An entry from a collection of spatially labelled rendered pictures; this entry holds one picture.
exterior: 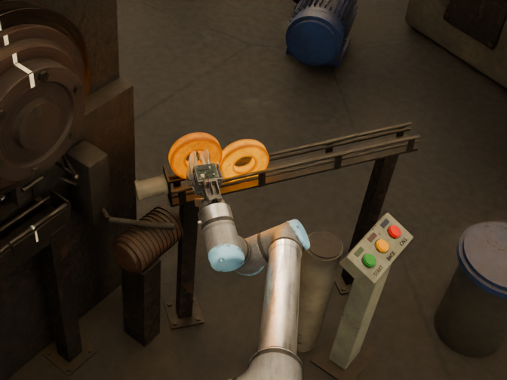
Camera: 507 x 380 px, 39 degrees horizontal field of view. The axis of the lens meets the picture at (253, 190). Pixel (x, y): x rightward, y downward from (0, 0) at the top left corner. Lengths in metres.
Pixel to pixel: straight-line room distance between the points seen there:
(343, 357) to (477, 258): 0.56
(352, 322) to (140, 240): 0.73
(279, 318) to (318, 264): 0.60
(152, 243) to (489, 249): 1.11
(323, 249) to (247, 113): 1.39
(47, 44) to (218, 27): 2.49
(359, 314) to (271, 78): 1.72
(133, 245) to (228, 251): 0.40
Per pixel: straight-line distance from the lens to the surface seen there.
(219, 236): 1.88
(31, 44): 1.61
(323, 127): 3.46
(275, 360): 1.52
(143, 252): 2.16
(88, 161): 2.02
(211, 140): 2.04
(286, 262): 1.81
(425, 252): 3.03
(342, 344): 2.49
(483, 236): 2.55
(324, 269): 2.23
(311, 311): 2.40
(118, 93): 2.13
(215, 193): 1.95
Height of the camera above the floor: 2.17
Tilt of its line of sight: 45 degrees down
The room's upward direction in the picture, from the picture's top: 8 degrees clockwise
